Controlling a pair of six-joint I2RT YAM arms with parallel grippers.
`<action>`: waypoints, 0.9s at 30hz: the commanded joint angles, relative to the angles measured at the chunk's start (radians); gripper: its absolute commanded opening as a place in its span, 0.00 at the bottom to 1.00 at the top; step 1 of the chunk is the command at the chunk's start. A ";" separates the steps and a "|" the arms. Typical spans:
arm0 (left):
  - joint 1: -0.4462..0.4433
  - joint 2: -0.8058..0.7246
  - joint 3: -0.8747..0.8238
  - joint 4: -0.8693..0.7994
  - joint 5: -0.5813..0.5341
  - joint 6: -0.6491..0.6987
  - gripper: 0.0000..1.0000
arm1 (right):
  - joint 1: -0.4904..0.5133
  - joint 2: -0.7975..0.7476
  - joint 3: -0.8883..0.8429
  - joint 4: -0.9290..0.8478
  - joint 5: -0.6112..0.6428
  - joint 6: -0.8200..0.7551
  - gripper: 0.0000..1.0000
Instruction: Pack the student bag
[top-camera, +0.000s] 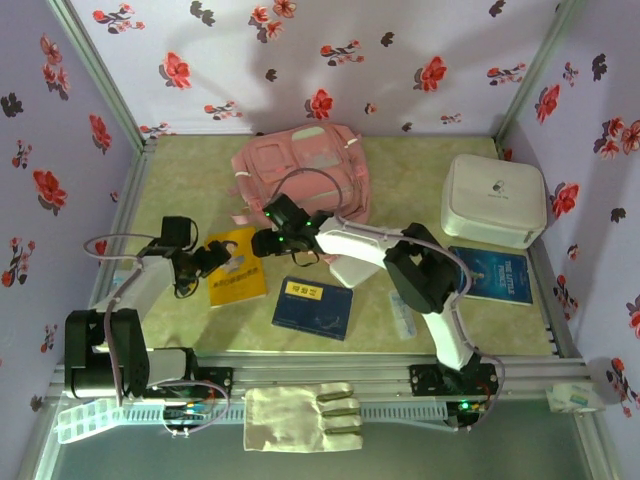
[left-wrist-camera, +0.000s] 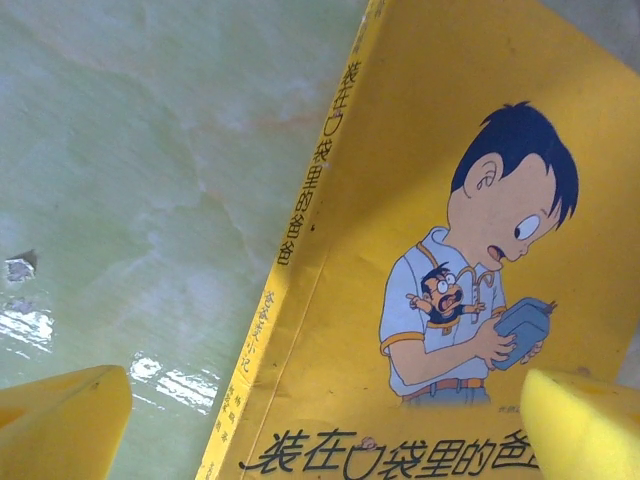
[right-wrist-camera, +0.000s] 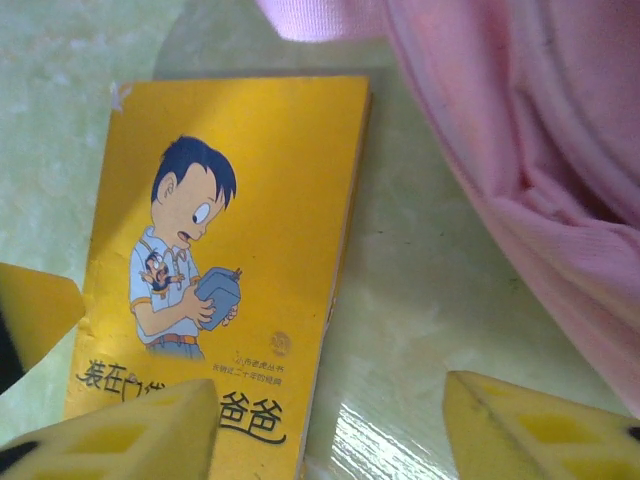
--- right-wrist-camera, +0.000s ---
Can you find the yellow cartoon cover book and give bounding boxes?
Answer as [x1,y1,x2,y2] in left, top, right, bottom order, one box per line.
[63,74,374,480]

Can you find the pink school backpack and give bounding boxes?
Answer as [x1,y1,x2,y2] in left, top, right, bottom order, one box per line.
[254,0,640,419]

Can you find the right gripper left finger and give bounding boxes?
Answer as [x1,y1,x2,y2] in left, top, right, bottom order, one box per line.
[0,378,221,480]

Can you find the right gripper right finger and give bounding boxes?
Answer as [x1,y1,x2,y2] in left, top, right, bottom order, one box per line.
[443,369,640,480]

